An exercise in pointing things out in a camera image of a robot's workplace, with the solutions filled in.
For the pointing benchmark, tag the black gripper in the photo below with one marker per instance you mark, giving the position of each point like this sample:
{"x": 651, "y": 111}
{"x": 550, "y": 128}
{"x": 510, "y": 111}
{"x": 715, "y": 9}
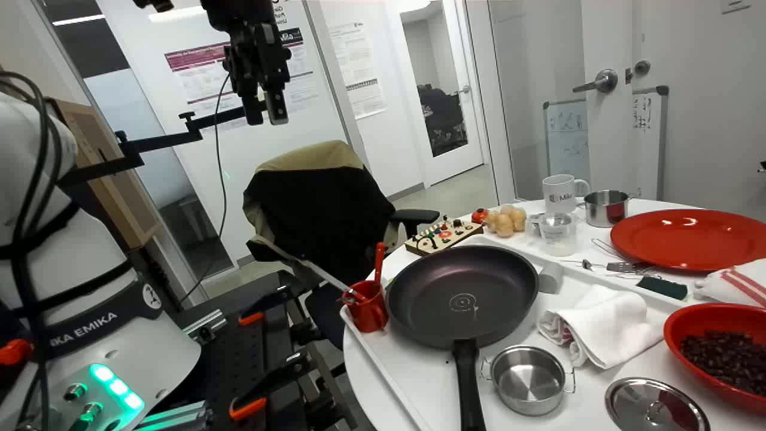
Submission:
{"x": 259, "y": 51}

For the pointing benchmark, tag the shiny steel bowl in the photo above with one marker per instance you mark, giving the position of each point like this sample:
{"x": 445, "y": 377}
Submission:
{"x": 647, "y": 408}

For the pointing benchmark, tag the white papers on glass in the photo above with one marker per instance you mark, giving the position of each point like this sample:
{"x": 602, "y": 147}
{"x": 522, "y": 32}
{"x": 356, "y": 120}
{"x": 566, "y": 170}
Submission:
{"x": 356, "y": 56}

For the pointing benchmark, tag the wooden panel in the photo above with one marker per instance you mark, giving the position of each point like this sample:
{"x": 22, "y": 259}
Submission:
{"x": 121, "y": 184}

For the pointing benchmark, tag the black office chair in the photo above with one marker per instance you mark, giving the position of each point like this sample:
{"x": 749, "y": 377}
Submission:
{"x": 416, "y": 217}

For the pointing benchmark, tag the red plastic utensil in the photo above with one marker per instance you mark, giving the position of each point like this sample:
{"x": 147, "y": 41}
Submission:
{"x": 380, "y": 259}

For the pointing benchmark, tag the orange black clamp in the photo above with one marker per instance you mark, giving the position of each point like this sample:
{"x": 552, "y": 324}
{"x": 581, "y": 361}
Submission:
{"x": 247, "y": 408}
{"x": 249, "y": 317}
{"x": 12, "y": 350}

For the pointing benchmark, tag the wooden board with toy pieces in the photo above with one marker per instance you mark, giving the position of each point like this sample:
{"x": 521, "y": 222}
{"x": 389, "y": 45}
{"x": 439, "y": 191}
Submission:
{"x": 443, "y": 238}

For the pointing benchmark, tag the red cup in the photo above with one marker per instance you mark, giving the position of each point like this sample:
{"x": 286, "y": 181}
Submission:
{"x": 366, "y": 313}

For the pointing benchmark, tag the small red tomato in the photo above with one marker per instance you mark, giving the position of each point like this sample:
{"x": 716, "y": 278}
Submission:
{"x": 479, "y": 215}

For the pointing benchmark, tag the black workbench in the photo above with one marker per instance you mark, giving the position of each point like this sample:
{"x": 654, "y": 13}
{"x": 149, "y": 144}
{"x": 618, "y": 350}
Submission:
{"x": 278, "y": 361}

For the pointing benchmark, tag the beige bread roll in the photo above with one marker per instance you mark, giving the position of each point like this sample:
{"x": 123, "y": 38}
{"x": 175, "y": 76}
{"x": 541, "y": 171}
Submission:
{"x": 501, "y": 229}
{"x": 516, "y": 217}

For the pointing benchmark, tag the black frying pan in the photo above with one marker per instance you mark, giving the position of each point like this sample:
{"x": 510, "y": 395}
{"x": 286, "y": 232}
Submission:
{"x": 463, "y": 295}

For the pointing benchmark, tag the small whiteboard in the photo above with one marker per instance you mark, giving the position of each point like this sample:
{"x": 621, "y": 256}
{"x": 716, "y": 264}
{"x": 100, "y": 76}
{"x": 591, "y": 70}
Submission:
{"x": 569, "y": 135}

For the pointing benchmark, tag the white mug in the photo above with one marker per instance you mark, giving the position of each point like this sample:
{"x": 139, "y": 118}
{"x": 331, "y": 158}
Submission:
{"x": 562, "y": 195}

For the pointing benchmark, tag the clear plastic cup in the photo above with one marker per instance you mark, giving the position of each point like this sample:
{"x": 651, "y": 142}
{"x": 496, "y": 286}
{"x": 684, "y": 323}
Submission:
{"x": 557, "y": 237}

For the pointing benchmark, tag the silver metal cup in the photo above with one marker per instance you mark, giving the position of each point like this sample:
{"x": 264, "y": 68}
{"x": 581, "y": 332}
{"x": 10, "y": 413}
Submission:
{"x": 605, "y": 209}

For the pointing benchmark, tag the narrow white board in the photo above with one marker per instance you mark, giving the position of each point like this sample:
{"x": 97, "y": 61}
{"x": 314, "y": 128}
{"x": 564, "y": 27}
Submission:
{"x": 647, "y": 153}

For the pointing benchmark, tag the silver pen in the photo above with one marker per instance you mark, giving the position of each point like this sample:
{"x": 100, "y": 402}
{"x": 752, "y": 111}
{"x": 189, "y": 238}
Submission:
{"x": 614, "y": 266}

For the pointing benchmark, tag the white cloth towel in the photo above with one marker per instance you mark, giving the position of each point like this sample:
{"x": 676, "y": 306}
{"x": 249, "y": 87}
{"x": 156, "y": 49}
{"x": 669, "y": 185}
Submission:
{"x": 614, "y": 324}

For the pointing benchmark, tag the black sponge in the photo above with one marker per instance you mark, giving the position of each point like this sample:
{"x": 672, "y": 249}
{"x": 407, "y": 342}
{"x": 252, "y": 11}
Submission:
{"x": 661, "y": 286}

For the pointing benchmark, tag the red plate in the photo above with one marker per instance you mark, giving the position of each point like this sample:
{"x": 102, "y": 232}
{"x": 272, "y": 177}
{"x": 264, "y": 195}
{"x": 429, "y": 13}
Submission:
{"x": 686, "y": 241}

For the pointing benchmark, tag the red bowl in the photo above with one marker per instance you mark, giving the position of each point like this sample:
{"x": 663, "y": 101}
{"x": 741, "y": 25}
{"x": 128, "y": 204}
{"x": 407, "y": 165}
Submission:
{"x": 679, "y": 326}

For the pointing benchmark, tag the white red-striped towel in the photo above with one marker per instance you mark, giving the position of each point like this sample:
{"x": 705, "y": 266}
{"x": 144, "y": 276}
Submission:
{"x": 739, "y": 284}

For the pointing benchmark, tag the dark beans pile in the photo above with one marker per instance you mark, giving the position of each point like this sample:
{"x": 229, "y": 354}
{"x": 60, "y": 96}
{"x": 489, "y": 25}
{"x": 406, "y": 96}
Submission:
{"x": 732, "y": 361}

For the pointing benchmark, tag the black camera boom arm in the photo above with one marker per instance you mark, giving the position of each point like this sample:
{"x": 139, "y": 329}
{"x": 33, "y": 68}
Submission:
{"x": 158, "y": 142}

